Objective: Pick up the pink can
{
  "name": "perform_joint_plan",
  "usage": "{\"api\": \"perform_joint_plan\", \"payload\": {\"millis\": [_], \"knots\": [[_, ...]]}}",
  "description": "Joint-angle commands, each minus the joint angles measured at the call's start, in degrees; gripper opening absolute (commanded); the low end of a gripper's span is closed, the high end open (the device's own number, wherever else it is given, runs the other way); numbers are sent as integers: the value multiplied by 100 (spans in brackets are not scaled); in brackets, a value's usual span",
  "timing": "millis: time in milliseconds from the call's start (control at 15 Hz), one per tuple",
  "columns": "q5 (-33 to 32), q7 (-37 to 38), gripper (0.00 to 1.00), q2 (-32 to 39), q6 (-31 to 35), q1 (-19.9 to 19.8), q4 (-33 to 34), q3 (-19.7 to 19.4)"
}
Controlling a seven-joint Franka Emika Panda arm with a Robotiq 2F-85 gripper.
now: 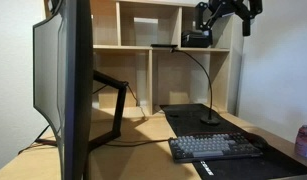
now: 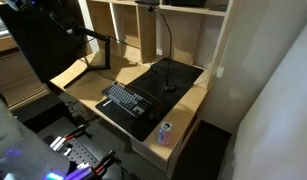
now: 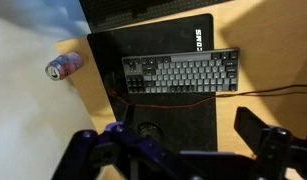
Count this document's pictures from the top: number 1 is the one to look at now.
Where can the pink soda can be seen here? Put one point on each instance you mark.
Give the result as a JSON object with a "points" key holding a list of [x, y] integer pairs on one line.
{"points": [[304, 141]]}

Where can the light wooden shelf unit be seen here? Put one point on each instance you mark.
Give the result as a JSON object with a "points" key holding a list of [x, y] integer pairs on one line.
{"points": [[149, 83]]}

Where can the black angular monitor stand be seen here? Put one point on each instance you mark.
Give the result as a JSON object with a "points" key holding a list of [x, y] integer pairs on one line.
{"points": [[119, 100]]}

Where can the black gooseneck desk lamp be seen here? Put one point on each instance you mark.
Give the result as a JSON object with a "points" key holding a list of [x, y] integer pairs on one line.
{"points": [[209, 120]]}

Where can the black box device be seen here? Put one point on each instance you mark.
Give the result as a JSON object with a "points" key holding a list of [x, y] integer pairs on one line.
{"points": [[194, 39]]}

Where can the black curved computer monitor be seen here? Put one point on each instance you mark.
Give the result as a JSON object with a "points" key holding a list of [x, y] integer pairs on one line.
{"points": [[76, 83]]}

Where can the grey and black keyboard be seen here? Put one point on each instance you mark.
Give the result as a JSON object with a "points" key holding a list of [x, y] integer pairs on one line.
{"points": [[209, 146]]}

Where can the black computer mouse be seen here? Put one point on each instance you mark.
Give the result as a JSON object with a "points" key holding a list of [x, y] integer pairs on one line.
{"points": [[258, 142]]}

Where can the black desk mat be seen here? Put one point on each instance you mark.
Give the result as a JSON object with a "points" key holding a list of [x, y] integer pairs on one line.
{"points": [[259, 166]]}

